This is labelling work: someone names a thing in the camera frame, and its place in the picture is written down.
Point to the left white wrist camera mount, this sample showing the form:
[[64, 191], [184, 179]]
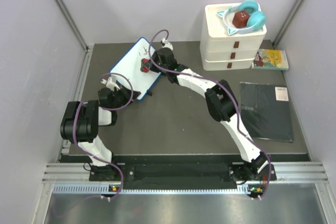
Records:
[[111, 83]]

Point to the white three drawer organizer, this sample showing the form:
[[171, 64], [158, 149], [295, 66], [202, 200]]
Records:
[[219, 51]]

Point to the brown cube toy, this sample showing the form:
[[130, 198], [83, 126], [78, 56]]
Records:
[[240, 19]]

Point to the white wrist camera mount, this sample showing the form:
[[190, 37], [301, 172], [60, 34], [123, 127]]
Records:
[[166, 44], [111, 83]]

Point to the slotted grey cable duct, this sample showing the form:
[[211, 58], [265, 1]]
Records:
[[106, 189]]

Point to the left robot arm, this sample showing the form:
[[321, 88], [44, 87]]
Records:
[[80, 124]]

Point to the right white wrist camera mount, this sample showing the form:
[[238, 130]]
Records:
[[166, 44]]

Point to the blue framed whiteboard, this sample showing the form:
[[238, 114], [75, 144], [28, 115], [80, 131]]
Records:
[[130, 66]]

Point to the illustrated yellow teal book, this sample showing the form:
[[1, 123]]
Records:
[[270, 59]]

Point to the dark blue notebook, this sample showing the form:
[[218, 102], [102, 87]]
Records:
[[265, 111]]

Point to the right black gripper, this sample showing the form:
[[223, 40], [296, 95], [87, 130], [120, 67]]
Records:
[[155, 57]]

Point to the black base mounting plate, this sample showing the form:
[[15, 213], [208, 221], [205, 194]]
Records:
[[167, 174]]

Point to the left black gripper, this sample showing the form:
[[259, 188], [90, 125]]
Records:
[[126, 92]]

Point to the red whiteboard eraser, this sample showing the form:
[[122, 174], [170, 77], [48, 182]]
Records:
[[145, 65]]

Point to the teal cat ear headphones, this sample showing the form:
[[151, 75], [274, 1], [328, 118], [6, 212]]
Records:
[[256, 21]]

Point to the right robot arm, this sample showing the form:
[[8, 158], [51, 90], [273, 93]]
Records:
[[221, 103]]

